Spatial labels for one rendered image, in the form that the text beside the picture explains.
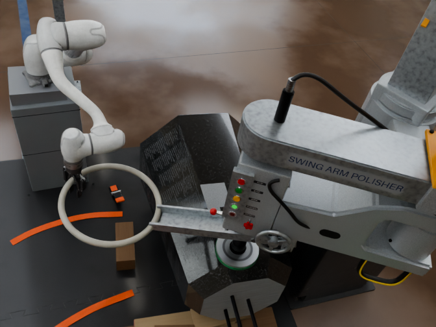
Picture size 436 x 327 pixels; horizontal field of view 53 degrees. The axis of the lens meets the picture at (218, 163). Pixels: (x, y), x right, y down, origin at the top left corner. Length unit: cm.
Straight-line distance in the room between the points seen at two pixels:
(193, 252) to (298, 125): 102
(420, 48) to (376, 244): 84
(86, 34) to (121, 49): 254
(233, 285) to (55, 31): 147
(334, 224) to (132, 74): 311
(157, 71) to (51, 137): 176
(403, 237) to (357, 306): 144
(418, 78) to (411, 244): 72
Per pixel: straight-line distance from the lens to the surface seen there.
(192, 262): 228
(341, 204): 174
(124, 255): 294
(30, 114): 294
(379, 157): 156
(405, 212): 170
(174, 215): 216
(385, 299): 337
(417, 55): 208
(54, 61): 223
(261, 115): 154
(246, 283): 221
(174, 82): 440
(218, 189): 241
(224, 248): 216
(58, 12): 384
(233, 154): 260
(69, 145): 204
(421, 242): 185
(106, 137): 208
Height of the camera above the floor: 267
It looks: 47 degrees down
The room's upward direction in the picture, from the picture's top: 12 degrees clockwise
